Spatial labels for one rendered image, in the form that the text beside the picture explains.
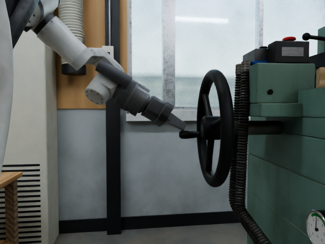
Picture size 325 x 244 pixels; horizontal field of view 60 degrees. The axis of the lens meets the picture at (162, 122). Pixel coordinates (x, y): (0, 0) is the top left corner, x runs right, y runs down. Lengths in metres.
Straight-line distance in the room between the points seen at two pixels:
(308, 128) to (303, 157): 0.07
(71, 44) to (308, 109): 0.58
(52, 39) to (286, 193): 0.69
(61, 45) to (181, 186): 1.56
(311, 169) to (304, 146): 0.05
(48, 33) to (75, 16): 1.16
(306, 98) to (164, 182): 1.55
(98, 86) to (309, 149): 0.52
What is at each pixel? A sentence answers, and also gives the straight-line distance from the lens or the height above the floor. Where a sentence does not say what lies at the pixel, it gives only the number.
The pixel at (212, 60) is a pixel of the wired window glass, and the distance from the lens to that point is 2.21.
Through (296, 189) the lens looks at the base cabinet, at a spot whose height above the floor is 0.67.
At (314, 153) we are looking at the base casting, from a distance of 0.65.
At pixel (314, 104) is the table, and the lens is 0.65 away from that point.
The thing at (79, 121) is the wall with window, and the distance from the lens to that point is 2.02.
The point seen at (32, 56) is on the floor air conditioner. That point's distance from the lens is 1.79.
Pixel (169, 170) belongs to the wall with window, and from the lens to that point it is 2.07.
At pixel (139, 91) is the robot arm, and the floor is 0.91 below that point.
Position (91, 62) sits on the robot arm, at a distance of 0.84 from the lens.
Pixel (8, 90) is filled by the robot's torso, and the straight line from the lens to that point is 0.25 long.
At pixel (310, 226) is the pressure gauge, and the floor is 0.66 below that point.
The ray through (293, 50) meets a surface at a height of 0.99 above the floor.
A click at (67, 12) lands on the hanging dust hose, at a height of 1.44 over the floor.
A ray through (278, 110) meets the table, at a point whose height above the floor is 0.85.
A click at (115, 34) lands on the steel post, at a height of 1.35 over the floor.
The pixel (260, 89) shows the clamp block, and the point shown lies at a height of 0.90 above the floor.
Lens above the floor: 0.86
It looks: 3 degrees down
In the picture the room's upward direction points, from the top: straight up
